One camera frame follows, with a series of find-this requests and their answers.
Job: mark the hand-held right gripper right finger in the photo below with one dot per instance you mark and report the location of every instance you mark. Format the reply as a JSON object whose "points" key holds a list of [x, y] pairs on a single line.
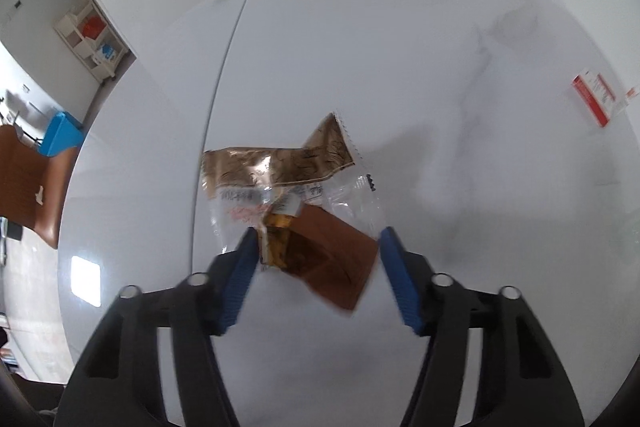
{"points": [[402, 282]]}

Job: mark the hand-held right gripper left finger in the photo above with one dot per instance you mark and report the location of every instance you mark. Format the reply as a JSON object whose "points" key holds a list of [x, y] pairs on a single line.
{"points": [[237, 287]]}

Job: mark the brown foil wrapper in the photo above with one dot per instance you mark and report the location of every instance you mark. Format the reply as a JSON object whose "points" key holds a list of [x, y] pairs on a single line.
{"points": [[330, 257]]}

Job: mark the clear plastic wrapper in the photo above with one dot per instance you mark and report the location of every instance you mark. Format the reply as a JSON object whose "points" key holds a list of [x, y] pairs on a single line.
{"points": [[350, 194]]}

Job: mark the gold brown long wrapper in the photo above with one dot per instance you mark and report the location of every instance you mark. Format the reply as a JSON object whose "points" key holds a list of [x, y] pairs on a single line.
{"points": [[300, 162]]}

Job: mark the white crumpled paper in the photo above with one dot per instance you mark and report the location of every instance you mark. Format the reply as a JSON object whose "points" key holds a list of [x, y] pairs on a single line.
{"points": [[39, 195]]}

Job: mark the blue plastic box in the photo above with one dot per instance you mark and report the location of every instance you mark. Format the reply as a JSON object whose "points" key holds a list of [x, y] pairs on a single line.
{"points": [[61, 134]]}

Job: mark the brown leather chair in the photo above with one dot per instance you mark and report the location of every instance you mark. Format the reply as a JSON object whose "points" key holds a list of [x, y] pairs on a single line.
{"points": [[30, 177]]}

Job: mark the red and white box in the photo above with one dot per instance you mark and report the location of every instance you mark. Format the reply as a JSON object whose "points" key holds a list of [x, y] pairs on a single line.
{"points": [[597, 99]]}

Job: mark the blue white packet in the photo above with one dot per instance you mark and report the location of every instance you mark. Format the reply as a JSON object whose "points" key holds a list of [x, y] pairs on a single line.
{"points": [[106, 53]]}

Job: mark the cream shelf cart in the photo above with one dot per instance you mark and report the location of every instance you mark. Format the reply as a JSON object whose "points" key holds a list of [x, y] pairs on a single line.
{"points": [[87, 52]]}

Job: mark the red bag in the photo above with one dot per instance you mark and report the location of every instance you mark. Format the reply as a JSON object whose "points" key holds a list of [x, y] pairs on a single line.
{"points": [[92, 28]]}

